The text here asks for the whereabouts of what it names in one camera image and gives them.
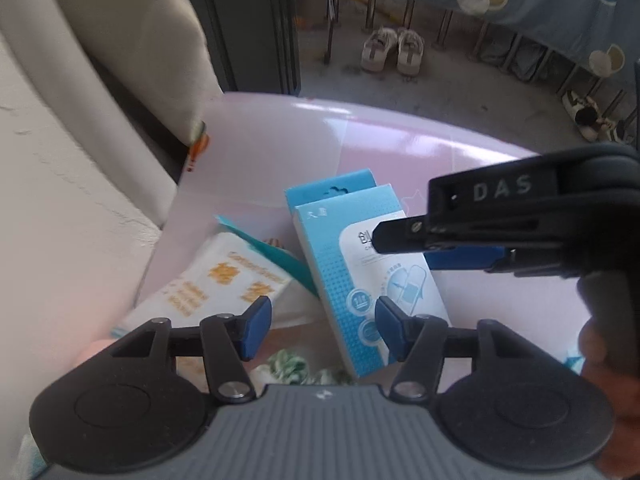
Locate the pale sneaker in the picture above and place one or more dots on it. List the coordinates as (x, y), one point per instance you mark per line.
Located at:
(600, 127)
(580, 105)

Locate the beige fabric cover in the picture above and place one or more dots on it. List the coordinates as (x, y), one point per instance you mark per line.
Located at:
(125, 35)

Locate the blue bedsheet with circles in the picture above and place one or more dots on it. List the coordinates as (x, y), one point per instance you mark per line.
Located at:
(550, 10)

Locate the dark grey panel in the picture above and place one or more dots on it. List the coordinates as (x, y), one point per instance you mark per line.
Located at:
(250, 25)

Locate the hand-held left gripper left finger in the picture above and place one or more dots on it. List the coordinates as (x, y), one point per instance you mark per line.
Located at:
(256, 327)

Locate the person's right hand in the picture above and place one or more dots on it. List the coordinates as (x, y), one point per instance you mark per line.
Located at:
(620, 410)

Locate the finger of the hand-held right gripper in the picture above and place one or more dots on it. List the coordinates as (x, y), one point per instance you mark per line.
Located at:
(465, 259)
(397, 236)

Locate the blue and white carton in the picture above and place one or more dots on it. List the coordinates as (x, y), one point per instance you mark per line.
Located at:
(340, 260)

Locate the green and white scrunchie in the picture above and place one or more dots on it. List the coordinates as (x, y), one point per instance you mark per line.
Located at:
(285, 365)

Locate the white packet with orange print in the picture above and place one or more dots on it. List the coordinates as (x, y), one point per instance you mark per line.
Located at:
(225, 280)

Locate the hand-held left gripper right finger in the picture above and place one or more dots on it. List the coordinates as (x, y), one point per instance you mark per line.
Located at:
(390, 327)

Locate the teal card packet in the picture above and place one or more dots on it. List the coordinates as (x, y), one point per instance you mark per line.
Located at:
(280, 257)

